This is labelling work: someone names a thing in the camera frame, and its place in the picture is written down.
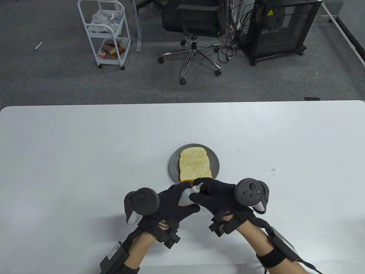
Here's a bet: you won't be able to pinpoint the person's left hand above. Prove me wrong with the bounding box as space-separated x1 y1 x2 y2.
138 183 200 239

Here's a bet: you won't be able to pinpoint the person's right hand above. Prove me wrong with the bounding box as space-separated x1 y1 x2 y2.
189 178 255 221

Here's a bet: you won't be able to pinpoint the translucent white honey bottle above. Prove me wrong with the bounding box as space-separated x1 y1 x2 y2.
178 182 204 206

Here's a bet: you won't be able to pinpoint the yellow toast slice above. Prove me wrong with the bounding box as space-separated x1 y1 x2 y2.
179 148 213 183

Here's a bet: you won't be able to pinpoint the grey round plate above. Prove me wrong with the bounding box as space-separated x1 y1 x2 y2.
169 144 220 185

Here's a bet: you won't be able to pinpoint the person's left forearm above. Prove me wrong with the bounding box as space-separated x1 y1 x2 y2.
125 231 161 274

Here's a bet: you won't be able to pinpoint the person's right forearm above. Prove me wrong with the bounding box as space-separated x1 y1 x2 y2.
236 219 310 274

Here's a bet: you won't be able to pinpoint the black handheld controller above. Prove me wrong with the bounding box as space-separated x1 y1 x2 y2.
234 178 269 214
124 188 159 226

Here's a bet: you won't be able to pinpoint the black battery pack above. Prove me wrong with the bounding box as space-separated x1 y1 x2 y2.
268 226 299 262
99 241 130 274

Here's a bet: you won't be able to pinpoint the red yellow snack packets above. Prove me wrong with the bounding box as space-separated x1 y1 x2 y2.
97 40 126 59

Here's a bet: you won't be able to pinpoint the white metal desk leg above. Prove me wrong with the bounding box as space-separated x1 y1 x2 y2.
132 0 142 53

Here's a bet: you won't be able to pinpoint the black wheeled equipment cabinet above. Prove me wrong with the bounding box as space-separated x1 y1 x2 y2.
241 0 323 67

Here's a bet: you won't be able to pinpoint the black swivel office chair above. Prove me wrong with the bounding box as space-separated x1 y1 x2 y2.
158 0 228 85

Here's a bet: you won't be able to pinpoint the white rolling cart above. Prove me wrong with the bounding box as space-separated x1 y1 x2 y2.
78 0 131 70

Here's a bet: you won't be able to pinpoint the white plastic bags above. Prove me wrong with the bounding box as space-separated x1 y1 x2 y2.
88 10 123 33

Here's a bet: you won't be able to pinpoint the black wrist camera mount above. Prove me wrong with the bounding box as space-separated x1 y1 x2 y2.
209 211 238 237
155 225 181 249

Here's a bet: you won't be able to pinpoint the black cable bundle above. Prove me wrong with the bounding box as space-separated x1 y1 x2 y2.
218 0 257 62

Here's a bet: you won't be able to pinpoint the white floor cable duct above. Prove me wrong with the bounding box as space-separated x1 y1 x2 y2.
322 0 365 65

